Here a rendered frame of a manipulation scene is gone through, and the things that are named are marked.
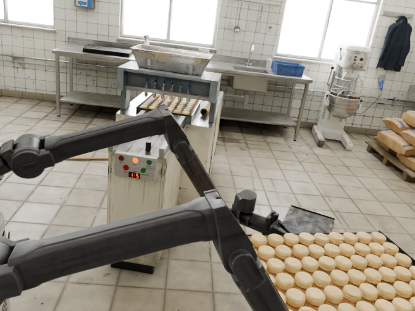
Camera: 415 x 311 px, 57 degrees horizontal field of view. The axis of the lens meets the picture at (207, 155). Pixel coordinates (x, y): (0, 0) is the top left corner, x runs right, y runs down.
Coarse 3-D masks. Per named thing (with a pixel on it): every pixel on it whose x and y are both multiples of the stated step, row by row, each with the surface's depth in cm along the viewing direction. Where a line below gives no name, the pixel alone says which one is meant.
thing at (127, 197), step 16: (128, 144) 228; (144, 144) 231; (160, 144) 234; (112, 160) 220; (160, 160) 217; (176, 160) 257; (112, 176) 223; (160, 176) 220; (176, 176) 270; (112, 192) 227; (128, 192) 226; (144, 192) 225; (160, 192) 224; (176, 192) 283; (112, 208) 231; (128, 208) 230; (144, 208) 229; (160, 208) 228; (144, 256) 241; (160, 256) 252; (144, 272) 250
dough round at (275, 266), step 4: (268, 260) 109; (272, 260) 109; (276, 260) 109; (280, 260) 110; (268, 264) 107; (272, 264) 107; (276, 264) 108; (280, 264) 108; (284, 264) 109; (268, 268) 107; (272, 268) 106; (276, 268) 106; (280, 268) 106; (284, 268) 107; (272, 272) 106; (276, 272) 106; (280, 272) 106
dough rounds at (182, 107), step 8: (152, 96) 308; (160, 96) 312; (168, 96) 323; (144, 104) 284; (152, 104) 286; (160, 104) 296; (168, 104) 295; (176, 104) 295; (184, 104) 298; (192, 104) 300; (176, 112) 277; (184, 112) 277; (192, 112) 286
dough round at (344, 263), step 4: (340, 256) 117; (336, 260) 115; (340, 260) 115; (344, 260) 115; (348, 260) 115; (336, 264) 114; (340, 264) 113; (344, 264) 113; (348, 264) 113; (352, 264) 114; (340, 268) 114; (344, 268) 113; (348, 268) 113
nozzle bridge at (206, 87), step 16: (128, 64) 284; (128, 80) 281; (144, 80) 280; (160, 80) 279; (176, 80) 277; (192, 80) 268; (208, 80) 266; (128, 96) 296; (176, 96) 276; (192, 96) 275; (208, 96) 277
